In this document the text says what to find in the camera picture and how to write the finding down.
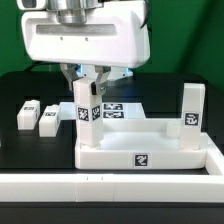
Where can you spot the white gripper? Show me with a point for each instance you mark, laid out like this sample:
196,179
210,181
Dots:
94,32

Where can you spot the white desk top tray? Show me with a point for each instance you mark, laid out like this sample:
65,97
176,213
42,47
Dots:
140,144

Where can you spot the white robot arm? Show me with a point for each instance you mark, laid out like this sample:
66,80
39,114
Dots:
104,34

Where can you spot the white fiducial marker plate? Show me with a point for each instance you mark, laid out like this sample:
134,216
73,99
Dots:
109,109

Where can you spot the white L-shaped obstacle fence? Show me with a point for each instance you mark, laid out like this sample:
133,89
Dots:
207,188

